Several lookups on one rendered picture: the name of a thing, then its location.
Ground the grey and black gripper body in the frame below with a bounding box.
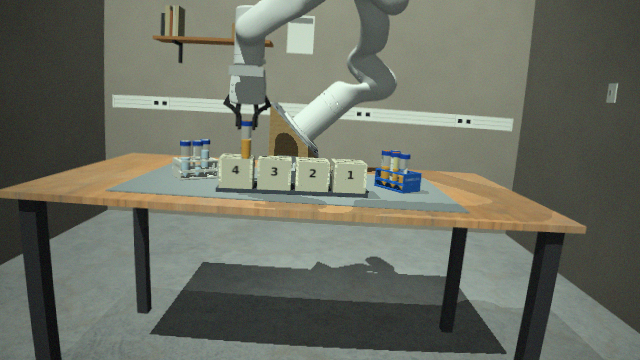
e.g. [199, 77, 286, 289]
[229, 70, 266, 105]

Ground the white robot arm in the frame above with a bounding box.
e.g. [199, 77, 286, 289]
[229, 0, 409, 150]

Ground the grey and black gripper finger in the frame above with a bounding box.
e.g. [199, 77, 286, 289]
[252, 96, 271, 130]
[223, 94, 241, 130]

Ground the blue tube rack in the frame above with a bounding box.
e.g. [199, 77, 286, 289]
[374, 168, 422, 193]

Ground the grey bench mat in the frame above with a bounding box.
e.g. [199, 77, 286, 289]
[105, 163, 470, 213]

